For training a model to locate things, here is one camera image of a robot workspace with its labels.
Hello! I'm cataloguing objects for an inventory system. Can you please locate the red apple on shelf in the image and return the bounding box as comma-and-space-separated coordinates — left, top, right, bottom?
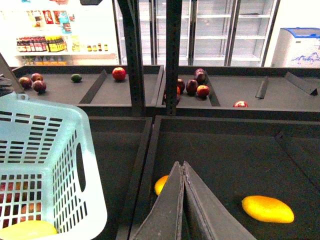
112, 67, 127, 81

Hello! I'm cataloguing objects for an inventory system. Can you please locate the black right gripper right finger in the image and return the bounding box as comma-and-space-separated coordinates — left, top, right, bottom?
182, 161, 255, 240

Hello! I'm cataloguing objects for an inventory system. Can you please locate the white chest freezer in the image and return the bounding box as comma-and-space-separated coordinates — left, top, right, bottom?
270, 27, 320, 68

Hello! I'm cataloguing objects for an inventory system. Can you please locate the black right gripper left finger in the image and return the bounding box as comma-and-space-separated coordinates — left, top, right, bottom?
130, 161, 184, 240

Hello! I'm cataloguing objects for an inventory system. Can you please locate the glass door refrigerator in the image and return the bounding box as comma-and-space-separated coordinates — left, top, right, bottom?
113, 0, 281, 68

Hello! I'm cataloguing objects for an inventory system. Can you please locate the white grocery shelf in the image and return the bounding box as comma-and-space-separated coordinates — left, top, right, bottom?
0, 0, 120, 67

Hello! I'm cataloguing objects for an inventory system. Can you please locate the light blue plastic basket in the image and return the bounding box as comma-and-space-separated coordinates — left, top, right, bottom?
0, 93, 108, 240

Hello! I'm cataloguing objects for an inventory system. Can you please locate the small orange fruit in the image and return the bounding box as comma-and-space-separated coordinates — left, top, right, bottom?
154, 175, 169, 196

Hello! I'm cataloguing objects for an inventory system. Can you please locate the yellow mango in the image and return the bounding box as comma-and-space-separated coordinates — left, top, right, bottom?
0, 220, 58, 240
241, 195, 295, 224

